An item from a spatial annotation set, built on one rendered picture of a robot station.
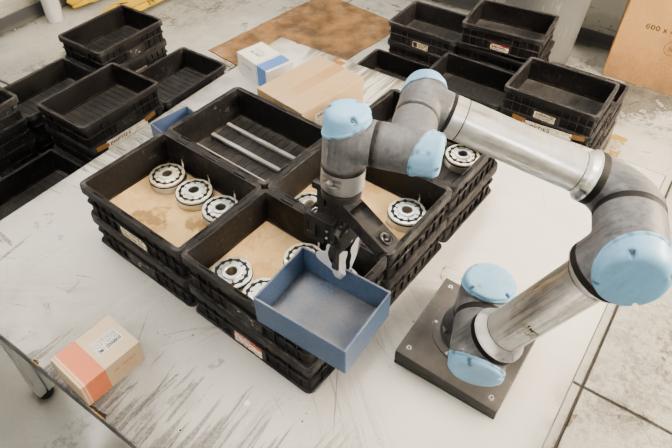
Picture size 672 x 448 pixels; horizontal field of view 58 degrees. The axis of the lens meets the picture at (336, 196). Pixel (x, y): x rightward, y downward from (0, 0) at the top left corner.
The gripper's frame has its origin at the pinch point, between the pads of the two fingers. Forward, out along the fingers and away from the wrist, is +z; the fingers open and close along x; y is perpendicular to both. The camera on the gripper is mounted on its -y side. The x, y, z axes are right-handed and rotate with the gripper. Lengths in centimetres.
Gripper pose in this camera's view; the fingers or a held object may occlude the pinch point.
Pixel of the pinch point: (344, 273)
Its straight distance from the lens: 116.3
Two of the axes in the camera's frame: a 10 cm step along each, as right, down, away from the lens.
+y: -8.1, -4.0, 4.3
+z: -0.5, 7.8, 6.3
